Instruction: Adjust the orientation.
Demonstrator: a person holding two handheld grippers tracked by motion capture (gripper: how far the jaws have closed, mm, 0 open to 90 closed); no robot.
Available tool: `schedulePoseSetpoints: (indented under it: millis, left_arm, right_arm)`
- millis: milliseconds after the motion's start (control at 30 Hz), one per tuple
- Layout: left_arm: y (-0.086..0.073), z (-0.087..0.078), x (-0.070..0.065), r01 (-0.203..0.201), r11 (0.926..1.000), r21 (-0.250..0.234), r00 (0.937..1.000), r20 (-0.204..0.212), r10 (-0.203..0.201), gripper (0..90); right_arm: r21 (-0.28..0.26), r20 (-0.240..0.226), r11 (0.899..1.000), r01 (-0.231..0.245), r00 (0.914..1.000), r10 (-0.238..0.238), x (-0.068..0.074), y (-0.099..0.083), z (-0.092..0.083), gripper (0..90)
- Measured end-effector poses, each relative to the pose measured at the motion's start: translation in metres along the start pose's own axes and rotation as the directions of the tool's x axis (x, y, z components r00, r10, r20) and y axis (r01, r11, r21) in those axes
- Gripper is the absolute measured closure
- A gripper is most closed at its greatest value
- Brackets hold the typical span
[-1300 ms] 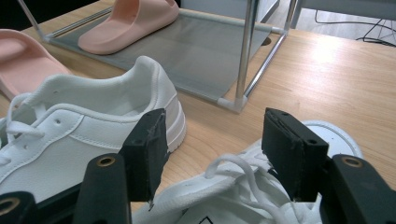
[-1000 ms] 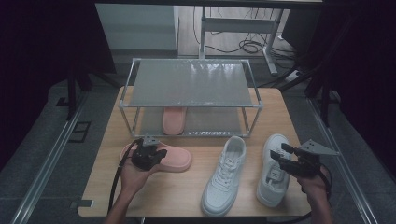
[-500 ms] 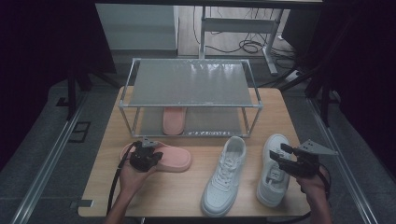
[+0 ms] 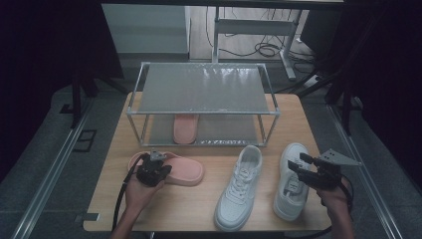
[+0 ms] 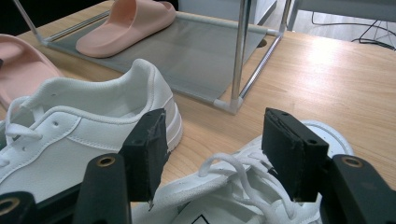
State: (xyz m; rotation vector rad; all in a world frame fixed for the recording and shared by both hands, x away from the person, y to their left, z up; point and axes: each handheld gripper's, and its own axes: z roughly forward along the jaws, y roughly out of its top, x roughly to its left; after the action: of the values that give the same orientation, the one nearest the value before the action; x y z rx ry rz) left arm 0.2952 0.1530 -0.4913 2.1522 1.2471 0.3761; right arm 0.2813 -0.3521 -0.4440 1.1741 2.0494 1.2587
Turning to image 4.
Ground person's right hand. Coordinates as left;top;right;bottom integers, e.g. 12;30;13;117
313;176;351;214

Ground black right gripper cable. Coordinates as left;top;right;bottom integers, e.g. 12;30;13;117
284;172;355;239

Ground white cabinet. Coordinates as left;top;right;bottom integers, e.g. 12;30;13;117
102;3;191;55

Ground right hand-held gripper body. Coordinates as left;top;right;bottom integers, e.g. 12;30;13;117
298;148;363;191

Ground white power strip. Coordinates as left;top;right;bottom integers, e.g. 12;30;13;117
303;74;324;90

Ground aluminium floor rail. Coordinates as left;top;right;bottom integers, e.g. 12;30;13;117
10;99;97;239
325;104;405;239

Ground black floor bracket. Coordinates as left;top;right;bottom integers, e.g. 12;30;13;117
72;128;99;154

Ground white sneaker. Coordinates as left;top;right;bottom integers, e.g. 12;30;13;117
213;144;264;232
273;142;312;222

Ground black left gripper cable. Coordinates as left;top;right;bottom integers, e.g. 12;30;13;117
111;152;149;232

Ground grey metal shoe rack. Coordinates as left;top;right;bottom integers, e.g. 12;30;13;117
125;61;282;148

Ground person's left hand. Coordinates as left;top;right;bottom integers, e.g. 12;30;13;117
123;171;166;214

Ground black floor cables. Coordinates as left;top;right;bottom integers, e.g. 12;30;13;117
204;6;317;65

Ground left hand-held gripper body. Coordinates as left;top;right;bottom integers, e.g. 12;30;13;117
135;148;173;188

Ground dark computer case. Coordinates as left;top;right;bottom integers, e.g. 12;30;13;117
300;9;343;62

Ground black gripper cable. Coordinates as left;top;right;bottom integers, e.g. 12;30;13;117
111;152;149;232
284;172;355;239

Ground pink slipper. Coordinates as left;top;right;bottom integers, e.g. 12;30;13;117
127;151;206;187
172;114;200;145

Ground black metal stand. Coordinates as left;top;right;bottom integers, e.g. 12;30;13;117
274;64;363;137
59;59;131;130

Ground white desk frame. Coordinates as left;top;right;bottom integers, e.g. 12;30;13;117
212;6;299;82

